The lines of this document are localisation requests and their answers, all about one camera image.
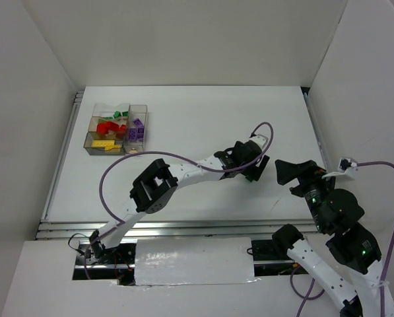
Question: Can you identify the purple lego brick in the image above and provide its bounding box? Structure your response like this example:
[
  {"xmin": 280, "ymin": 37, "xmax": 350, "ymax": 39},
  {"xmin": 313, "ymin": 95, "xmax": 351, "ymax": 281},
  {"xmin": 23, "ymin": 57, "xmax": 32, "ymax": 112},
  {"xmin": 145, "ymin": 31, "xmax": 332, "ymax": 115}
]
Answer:
[{"xmin": 127, "ymin": 127, "xmax": 137, "ymax": 142}]

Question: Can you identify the clear compartment organizer tray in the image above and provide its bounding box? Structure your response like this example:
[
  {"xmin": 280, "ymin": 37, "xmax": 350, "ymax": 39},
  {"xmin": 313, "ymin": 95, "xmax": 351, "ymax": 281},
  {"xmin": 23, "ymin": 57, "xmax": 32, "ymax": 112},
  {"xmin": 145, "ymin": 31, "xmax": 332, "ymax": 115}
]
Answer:
[{"xmin": 83, "ymin": 103, "xmax": 130, "ymax": 156}]

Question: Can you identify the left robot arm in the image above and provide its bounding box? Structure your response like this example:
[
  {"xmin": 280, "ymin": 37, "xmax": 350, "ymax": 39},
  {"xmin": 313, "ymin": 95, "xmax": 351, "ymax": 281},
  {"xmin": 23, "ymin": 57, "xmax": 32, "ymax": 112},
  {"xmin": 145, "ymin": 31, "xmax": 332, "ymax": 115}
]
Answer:
[{"xmin": 85, "ymin": 134, "xmax": 273, "ymax": 263}]

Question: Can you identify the aluminium front rail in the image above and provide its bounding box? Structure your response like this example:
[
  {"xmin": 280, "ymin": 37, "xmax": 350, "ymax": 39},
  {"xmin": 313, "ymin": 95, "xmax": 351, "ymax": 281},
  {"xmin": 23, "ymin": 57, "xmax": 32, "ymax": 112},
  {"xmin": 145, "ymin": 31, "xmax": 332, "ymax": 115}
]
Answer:
[{"xmin": 36, "ymin": 219, "xmax": 317, "ymax": 240}]

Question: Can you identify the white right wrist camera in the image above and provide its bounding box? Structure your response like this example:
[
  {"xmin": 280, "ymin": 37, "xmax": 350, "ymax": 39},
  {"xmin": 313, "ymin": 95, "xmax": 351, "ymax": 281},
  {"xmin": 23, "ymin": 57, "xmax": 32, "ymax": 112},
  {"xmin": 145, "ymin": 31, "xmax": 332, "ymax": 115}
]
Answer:
[{"xmin": 322, "ymin": 157, "xmax": 358, "ymax": 181}]

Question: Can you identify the clear narrow container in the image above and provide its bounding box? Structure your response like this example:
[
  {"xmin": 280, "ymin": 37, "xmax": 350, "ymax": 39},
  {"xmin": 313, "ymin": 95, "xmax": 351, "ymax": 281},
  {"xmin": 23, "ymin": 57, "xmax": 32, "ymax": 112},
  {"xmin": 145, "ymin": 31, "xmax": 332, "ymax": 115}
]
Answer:
[{"xmin": 123, "ymin": 104, "xmax": 148, "ymax": 154}]

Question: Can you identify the white foil covered panel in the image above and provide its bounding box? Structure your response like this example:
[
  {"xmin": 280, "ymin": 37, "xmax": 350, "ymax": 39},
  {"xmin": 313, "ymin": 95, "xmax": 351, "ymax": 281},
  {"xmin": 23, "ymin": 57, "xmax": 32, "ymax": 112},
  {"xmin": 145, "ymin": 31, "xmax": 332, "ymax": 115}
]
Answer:
[{"xmin": 134, "ymin": 238, "xmax": 256, "ymax": 286}]

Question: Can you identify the red long lego brick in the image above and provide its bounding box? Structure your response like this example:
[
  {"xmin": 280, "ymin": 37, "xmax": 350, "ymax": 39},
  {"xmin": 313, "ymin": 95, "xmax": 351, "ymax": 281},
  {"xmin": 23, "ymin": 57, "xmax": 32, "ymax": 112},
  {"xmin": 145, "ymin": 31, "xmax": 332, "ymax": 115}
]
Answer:
[{"xmin": 115, "ymin": 125, "xmax": 127, "ymax": 139}]

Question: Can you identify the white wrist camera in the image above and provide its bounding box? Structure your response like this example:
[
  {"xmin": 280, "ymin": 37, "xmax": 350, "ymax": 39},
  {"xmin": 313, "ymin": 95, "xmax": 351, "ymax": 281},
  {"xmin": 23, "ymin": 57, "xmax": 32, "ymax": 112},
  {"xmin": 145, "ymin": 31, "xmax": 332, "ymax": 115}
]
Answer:
[
  {"xmin": 249, "ymin": 135, "xmax": 269, "ymax": 150},
  {"xmin": 322, "ymin": 157, "xmax": 358, "ymax": 181}
]

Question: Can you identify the red flower lego piece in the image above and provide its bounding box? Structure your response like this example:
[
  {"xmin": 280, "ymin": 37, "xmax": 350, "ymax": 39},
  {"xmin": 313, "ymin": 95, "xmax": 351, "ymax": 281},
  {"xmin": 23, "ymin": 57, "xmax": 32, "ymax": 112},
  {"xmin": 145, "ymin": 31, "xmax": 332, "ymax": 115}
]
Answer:
[{"xmin": 96, "ymin": 122, "xmax": 108, "ymax": 135}]

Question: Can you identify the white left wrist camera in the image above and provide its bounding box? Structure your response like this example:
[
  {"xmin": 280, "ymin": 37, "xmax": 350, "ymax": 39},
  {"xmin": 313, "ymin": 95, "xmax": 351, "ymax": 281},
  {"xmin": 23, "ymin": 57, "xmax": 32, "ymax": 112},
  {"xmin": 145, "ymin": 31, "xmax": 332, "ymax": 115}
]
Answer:
[{"xmin": 249, "ymin": 135, "xmax": 269, "ymax": 150}]

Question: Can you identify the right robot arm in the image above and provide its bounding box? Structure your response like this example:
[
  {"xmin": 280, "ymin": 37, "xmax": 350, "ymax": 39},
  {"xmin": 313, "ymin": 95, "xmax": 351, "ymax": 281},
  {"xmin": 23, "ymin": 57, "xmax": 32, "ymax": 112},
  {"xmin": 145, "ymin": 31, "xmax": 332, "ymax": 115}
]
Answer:
[{"xmin": 272, "ymin": 158, "xmax": 394, "ymax": 316}]

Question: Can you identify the yellow long lego brick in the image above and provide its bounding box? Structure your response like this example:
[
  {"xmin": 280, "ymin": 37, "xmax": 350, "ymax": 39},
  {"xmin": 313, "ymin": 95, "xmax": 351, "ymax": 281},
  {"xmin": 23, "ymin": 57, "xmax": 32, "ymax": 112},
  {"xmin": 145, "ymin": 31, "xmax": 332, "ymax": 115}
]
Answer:
[{"xmin": 92, "ymin": 140, "xmax": 117, "ymax": 151}]

